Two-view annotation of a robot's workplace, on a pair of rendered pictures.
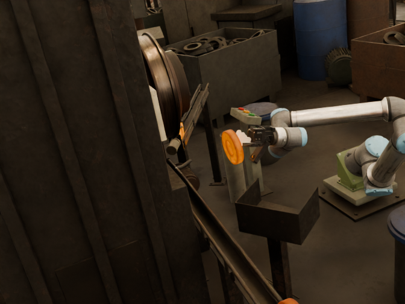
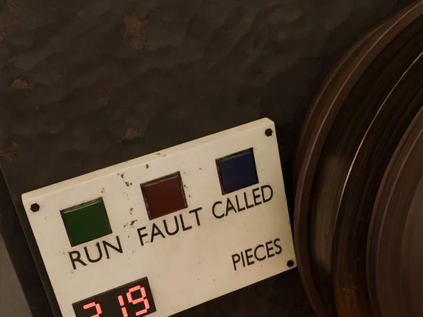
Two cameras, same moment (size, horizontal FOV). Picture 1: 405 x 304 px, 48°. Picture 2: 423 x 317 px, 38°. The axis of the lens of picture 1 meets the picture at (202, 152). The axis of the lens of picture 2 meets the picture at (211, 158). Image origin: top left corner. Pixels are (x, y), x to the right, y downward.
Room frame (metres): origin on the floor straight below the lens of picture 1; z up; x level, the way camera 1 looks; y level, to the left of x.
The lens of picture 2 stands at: (1.63, -0.40, 1.47)
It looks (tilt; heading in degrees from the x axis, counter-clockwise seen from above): 23 degrees down; 92
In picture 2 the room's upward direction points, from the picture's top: 12 degrees counter-clockwise
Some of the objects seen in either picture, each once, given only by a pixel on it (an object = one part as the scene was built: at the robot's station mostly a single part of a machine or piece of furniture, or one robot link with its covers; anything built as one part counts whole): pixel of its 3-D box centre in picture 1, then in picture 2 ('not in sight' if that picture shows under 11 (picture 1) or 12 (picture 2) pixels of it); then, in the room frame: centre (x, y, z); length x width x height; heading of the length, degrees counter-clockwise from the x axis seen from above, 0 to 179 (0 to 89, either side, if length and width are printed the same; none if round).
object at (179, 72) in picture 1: (173, 82); not in sight; (1.94, 0.07, 1.11); 0.28 x 0.06 x 0.28; 18
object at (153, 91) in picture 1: (148, 107); (172, 234); (1.56, 0.16, 1.15); 0.26 x 0.02 x 0.18; 18
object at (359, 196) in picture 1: (358, 184); not in sight; (2.46, -0.95, 0.10); 0.32 x 0.32 x 0.04; 19
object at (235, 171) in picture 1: (234, 167); not in sight; (2.70, -0.19, 0.26); 0.12 x 0.12 x 0.52
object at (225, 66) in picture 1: (218, 73); not in sight; (4.64, -0.31, 0.39); 1.03 x 0.83 x 0.77; 123
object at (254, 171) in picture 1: (251, 152); not in sight; (2.79, -0.33, 0.31); 0.24 x 0.16 x 0.62; 18
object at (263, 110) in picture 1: (261, 134); not in sight; (3.27, -0.48, 0.22); 0.32 x 0.32 x 0.43
